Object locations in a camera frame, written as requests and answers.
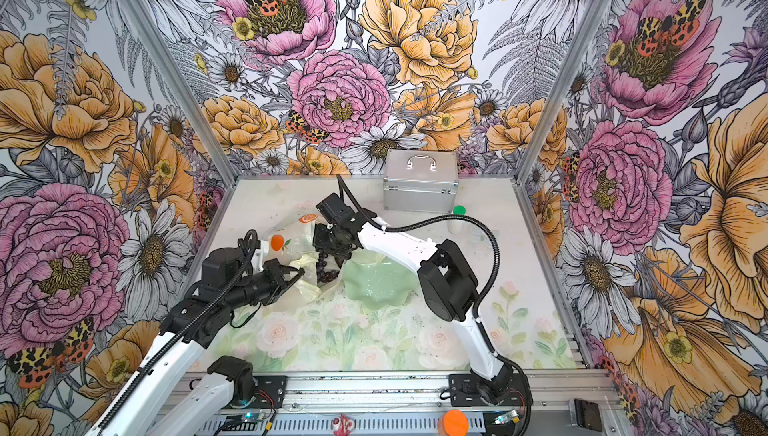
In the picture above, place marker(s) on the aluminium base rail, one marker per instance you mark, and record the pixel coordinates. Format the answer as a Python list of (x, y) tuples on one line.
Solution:
[(388, 403)]

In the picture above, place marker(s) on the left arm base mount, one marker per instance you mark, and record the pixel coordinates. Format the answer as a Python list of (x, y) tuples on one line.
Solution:
[(260, 392)]

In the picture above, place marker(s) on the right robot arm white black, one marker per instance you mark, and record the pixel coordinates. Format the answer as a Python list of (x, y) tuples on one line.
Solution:
[(448, 283)]

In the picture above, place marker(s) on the aluminium corner post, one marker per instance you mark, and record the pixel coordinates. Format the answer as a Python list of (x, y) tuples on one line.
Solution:
[(582, 38), (142, 22)]

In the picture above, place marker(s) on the aluminium corner post left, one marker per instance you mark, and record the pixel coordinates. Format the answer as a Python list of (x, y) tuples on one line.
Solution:
[(142, 22)]

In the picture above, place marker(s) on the orange round cap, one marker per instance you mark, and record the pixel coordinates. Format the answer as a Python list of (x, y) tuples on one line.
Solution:
[(453, 423)]

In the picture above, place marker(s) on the cream translucent plastic bag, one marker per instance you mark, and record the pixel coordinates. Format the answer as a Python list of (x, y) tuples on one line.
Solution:
[(291, 243)]

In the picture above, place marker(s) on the aluminium corner post right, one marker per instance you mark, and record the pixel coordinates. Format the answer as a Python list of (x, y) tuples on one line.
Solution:
[(582, 38)]

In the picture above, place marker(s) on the black device on rail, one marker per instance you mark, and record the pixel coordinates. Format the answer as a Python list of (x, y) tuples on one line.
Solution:
[(586, 415)]

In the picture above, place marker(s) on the green leaf grape bunch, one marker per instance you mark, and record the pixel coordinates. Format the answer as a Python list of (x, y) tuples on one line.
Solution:
[(327, 268)]

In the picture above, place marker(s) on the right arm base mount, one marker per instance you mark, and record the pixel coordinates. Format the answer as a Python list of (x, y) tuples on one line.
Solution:
[(469, 390)]

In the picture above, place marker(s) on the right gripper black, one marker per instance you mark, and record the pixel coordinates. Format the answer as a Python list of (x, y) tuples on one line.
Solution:
[(342, 253)]

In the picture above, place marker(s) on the light green wavy plate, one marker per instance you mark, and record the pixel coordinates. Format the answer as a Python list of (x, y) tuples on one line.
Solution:
[(376, 281)]

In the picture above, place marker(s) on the silver aluminium case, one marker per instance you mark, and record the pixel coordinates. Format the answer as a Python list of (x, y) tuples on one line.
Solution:
[(420, 181)]

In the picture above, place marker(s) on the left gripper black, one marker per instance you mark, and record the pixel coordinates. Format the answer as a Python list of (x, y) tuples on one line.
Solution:
[(276, 272)]

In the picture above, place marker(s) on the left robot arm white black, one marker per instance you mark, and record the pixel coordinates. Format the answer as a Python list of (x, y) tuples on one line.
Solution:
[(231, 278)]

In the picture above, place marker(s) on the pink white small figure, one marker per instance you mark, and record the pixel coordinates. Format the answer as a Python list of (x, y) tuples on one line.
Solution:
[(342, 425)]

